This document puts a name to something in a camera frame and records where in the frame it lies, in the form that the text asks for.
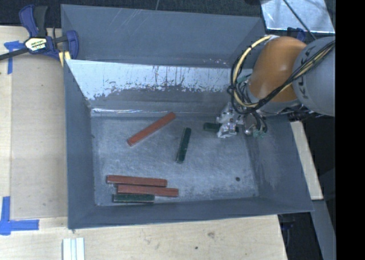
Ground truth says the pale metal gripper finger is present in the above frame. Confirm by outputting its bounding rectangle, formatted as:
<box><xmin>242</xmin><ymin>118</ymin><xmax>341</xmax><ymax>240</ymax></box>
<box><xmin>216</xmin><ymin>114</ymin><xmax>232</xmax><ymax>126</ymax></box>
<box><xmin>217</xmin><ymin>128</ymin><xmax>238</xmax><ymax>140</ymax></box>

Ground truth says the dark green block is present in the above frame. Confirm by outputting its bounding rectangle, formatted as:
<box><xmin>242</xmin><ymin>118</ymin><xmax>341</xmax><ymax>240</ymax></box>
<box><xmin>112</xmin><ymin>193</ymin><xmax>156</xmax><ymax>205</ymax></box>
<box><xmin>202</xmin><ymin>122</ymin><xmax>221</xmax><ymax>133</ymax></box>
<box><xmin>175</xmin><ymin>127</ymin><xmax>192</xmax><ymax>165</ymax></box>

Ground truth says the grey metal bin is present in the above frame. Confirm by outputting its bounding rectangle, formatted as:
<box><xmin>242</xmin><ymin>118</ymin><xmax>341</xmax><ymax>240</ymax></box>
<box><xmin>60</xmin><ymin>3</ymin><xmax>315</xmax><ymax>230</ymax></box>

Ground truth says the red-brown flat block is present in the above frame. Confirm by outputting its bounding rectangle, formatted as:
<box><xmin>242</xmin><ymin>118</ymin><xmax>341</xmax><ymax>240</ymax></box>
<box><xmin>106</xmin><ymin>174</ymin><xmax>168</xmax><ymax>188</ymax></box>
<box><xmin>116</xmin><ymin>184</ymin><xmax>180</xmax><ymax>198</ymax></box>
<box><xmin>126</xmin><ymin>111</ymin><xmax>177</xmax><ymax>147</ymax></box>

